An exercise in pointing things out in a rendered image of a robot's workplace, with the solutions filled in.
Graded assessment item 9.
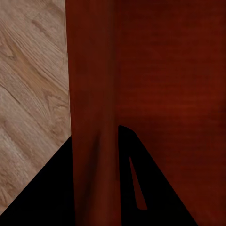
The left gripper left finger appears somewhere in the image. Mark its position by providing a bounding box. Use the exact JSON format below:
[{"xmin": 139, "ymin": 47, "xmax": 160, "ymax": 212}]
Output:
[{"xmin": 0, "ymin": 136, "xmax": 76, "ymax": 226}]

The storage box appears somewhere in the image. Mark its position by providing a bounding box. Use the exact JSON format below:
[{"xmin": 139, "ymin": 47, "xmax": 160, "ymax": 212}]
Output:
[{"xmin": 65, "ymin": 0, "xmax": 226, "ymax": 226}]

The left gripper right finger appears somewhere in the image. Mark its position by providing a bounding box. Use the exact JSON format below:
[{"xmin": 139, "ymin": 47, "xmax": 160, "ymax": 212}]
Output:
[{"xmin": 118, "ymin": 125, "xmax": 198, "ymax": 226}]

